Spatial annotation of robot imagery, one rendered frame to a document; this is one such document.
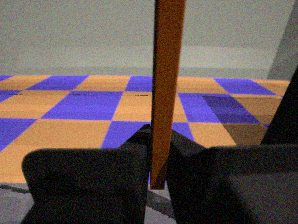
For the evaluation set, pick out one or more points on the orange handle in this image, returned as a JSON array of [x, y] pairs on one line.
[[168, 27]]

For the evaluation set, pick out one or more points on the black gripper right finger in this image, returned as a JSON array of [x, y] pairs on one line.
[[195, 173]]

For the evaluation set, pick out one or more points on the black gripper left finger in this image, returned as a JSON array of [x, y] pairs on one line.
[[122, 172]]

